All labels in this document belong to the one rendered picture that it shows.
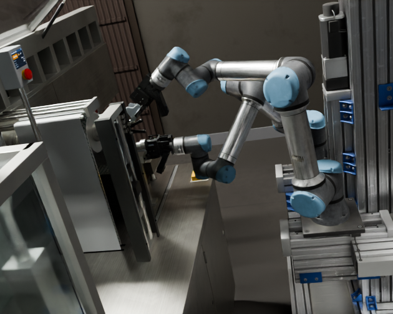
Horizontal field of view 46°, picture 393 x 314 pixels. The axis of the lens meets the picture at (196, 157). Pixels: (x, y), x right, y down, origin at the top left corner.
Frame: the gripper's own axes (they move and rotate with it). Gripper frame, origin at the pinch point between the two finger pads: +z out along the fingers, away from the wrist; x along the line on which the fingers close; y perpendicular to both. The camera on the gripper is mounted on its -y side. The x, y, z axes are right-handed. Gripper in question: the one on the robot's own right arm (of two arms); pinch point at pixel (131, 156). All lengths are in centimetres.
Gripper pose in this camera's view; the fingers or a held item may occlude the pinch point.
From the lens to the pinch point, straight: 200.8
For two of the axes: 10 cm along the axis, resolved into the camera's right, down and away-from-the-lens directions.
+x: -1.4, 4.5, -8.8
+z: -9.7, 1.1, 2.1
